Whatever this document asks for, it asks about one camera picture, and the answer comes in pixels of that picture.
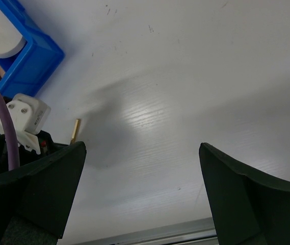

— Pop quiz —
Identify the blue divided plastic bin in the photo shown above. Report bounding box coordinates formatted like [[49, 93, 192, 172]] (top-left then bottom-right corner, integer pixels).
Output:
[[0, 0, 66, 156]]

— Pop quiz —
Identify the aluminium rail front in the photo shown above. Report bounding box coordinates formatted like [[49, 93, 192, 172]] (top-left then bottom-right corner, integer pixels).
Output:
[[84, 217, 219, 245]]

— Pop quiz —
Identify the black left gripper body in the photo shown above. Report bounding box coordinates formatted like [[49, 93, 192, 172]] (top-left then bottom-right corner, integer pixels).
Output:
[[0, 130, 70, 179]]

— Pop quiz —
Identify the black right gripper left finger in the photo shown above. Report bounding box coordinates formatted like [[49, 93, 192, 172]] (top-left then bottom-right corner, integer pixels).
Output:
[[0, 142, 87, 244]]

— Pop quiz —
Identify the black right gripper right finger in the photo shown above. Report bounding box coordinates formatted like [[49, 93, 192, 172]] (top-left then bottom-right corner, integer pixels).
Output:
[[199, 143, 290, 244]]

